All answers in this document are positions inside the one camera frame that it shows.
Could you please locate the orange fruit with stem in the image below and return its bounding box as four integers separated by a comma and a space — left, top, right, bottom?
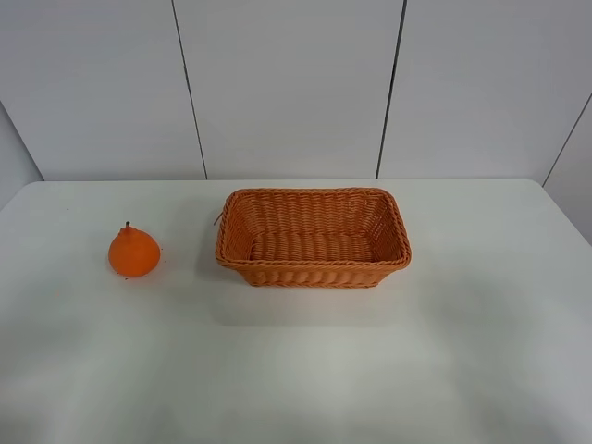
107, 222, 161, 278

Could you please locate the orange woven wicker basket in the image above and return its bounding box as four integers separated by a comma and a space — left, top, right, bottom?
216, 188, 412, 289

